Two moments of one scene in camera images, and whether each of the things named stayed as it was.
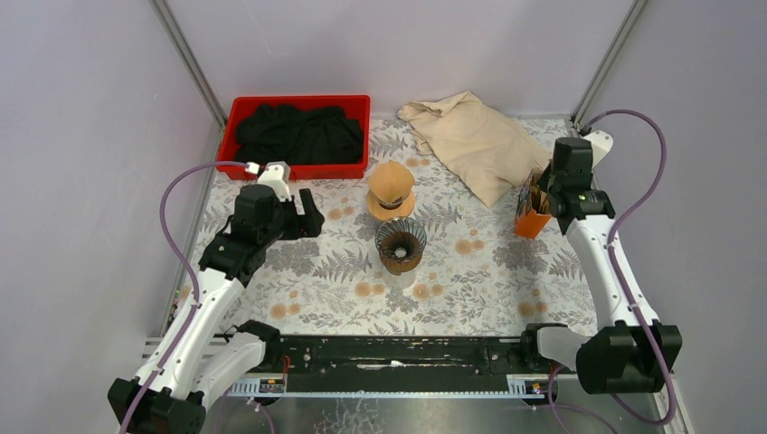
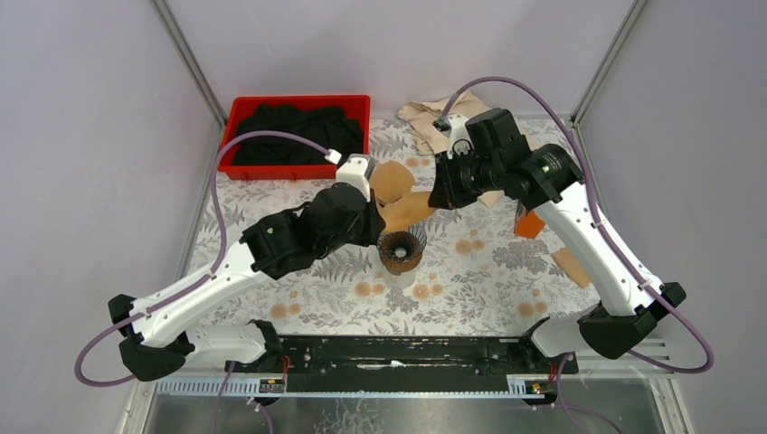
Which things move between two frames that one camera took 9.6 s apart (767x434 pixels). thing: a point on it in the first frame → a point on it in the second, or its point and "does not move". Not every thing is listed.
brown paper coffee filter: [390, 181] does not move
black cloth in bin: [270, 133] does not move
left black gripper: [298, 219] → [372, 217]
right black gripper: [547, 170] → [444, 193]
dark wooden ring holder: [398, 268] does not move
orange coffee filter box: [533, 211] does not move
